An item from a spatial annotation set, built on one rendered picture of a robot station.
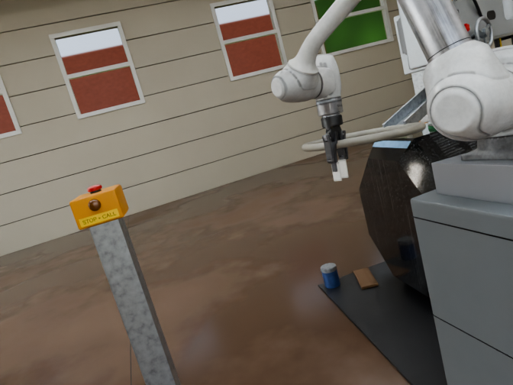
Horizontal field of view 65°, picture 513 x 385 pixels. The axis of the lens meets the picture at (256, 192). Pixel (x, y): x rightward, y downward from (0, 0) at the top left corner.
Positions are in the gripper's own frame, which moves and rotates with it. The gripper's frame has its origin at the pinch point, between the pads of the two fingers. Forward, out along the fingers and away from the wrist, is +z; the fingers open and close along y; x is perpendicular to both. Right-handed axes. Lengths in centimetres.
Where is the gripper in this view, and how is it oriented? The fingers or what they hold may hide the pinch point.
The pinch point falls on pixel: (340, 170)
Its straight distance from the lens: 151.4
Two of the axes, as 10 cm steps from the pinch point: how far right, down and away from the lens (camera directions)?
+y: 6.3, -2.4, 7.3
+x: -7.5, 0.4, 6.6
